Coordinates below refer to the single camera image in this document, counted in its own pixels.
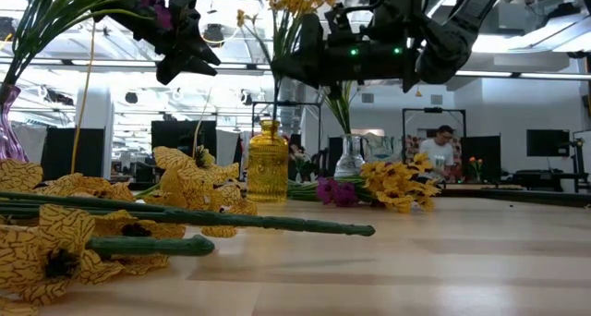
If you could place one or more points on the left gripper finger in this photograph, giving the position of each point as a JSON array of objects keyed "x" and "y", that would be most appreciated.
[
  {"x": 184, "y": 69},
  {"x": 194, "y": 48}
]

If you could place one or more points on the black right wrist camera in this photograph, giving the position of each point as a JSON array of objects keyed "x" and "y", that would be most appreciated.
[{"x": 338, "y": 22}]

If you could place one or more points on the clear glass vase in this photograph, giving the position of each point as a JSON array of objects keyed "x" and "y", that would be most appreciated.
[{"x": 349, "y": 161}]

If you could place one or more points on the black background table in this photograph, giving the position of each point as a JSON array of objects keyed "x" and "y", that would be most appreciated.
[{"x": 547, "y": 177}]

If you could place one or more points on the black equipment stand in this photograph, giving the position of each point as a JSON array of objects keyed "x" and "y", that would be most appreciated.
[{"x": 579, "y": 159}]

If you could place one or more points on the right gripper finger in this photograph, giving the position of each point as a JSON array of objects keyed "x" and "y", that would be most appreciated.
[
  {"x": 302, "y": 71},
  {"x": 310, "y": 36}
]

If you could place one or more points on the silver ventilation duct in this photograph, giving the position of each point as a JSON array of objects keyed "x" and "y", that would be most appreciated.
[{"x": 293, "y": 108}]

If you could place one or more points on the purple ribbed glass vase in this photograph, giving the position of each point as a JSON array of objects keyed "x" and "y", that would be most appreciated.
[{"x": 9, "y": 131}]

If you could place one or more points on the black partition panel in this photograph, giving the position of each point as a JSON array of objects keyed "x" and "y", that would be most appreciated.
[
  {"x": 482, "y": 154},
  {"x": 74, "y": 152},
  {"x": 333, "y": 156},
  {"x": 182, "y": 136}
]

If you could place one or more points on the black wall monitor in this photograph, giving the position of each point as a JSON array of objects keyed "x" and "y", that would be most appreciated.
[{"x": 547, "y": 142}]

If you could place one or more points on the yellow glass bottle vase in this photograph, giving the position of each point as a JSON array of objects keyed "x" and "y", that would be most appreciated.
[{"x": 268, "y": 168}]

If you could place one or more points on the black round ceiling device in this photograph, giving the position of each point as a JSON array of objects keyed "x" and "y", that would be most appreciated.
[{"x": 213, "y": 34}]

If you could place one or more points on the long LED light bar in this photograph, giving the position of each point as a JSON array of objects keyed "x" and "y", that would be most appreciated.
[{"x": 531, "y": 76}]

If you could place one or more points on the black aluminium table frame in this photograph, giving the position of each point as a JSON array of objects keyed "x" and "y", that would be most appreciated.
[{"x": 531, "y": 198}]

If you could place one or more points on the person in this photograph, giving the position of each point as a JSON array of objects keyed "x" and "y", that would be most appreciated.
[{"x": 438, "y": 152}]

